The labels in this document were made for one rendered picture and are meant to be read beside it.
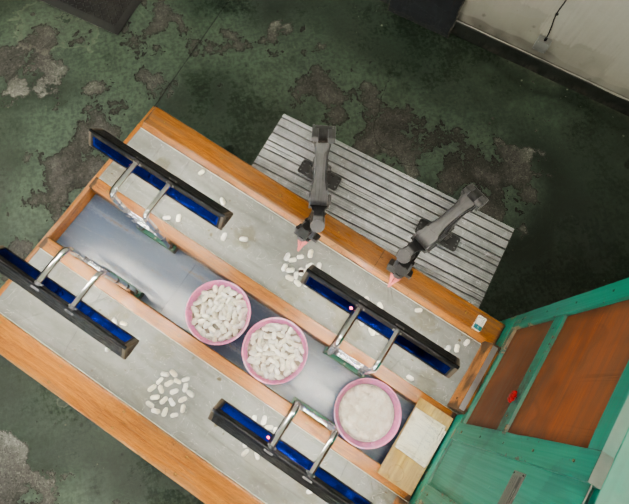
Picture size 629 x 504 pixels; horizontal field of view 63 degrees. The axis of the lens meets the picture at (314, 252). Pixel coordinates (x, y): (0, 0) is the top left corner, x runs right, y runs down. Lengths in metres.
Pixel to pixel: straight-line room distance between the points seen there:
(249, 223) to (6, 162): 1.80
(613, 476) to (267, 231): 1.54
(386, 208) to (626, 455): 1.48
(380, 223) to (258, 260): 0.58
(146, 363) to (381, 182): 1.29
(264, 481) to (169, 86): 2.39
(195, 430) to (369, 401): 0.69
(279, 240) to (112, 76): 1.83
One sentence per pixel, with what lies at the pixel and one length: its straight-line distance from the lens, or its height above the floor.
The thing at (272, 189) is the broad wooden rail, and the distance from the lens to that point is 2.28.
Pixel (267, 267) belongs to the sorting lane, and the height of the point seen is 0.74.
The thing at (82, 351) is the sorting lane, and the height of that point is 0.74.
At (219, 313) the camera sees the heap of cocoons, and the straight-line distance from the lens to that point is 2.20.
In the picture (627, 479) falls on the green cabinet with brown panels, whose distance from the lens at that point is 1.29.
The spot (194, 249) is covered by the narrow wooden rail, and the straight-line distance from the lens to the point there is 2.24.
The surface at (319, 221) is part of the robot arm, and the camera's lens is 1.97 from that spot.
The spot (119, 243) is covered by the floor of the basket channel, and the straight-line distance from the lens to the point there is 2.43.
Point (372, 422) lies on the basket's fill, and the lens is 2.17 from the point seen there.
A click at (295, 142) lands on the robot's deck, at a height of 0.67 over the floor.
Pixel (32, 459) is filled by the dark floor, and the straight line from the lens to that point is 3.21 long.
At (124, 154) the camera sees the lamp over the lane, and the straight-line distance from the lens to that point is 2.07.
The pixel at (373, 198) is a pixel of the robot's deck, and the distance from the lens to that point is 2.40.
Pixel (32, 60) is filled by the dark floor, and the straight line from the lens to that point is 3.89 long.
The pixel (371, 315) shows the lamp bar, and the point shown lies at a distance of 1.82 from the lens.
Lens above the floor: 2.88
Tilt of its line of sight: 75 degrees down
